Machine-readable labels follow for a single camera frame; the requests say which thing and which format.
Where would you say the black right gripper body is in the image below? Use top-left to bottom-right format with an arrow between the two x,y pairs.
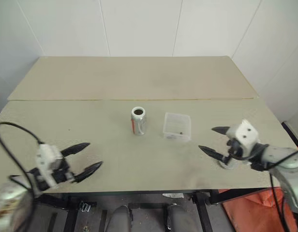
221,137 -> 243,165

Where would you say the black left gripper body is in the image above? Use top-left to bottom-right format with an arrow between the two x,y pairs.
51,156 -> 75,186

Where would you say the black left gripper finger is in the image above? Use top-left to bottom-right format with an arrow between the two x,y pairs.
60,142 -> 91,157
72,160 -> 104,184

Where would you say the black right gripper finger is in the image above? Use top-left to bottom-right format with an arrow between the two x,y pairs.
211,126 -> 230,136
198,145 -> 224,162

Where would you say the silver soda can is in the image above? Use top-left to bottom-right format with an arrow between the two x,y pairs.
130,106 -> 147,136

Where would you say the clear plastic container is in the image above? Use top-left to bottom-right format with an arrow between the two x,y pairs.
162,112 -> 192,142

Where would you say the small metal clamp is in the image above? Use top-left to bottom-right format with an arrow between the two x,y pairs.
79,202 -> 92,213

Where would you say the orange fabric bag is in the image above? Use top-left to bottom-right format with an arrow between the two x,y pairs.
218,187 -> 298,232

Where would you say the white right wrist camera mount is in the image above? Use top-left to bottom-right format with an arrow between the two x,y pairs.
216,119 -> 259,170

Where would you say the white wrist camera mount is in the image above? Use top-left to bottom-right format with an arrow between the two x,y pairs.
34,143 -> 64,188
216,119 -> 259,170

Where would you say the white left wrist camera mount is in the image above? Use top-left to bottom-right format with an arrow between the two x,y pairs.
34,143 -> 64,188

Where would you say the black metal table frame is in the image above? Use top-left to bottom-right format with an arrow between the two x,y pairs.
39,189 -> 239,232

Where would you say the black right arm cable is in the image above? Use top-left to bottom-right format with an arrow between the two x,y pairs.
266,148 -> 298,232

